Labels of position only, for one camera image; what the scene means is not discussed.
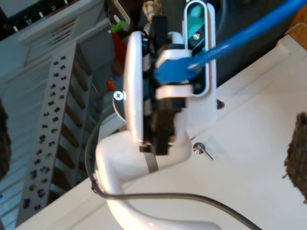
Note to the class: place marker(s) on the gripper camera bar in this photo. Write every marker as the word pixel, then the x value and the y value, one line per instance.
pixel 212 72

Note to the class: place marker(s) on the small green object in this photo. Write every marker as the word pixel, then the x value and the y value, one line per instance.
pixel 118 26

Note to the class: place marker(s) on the small red object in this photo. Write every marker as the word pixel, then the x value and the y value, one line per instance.
pixel 117 48

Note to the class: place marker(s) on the grey perforated rack rail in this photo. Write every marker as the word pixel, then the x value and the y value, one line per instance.
pixel 57 100

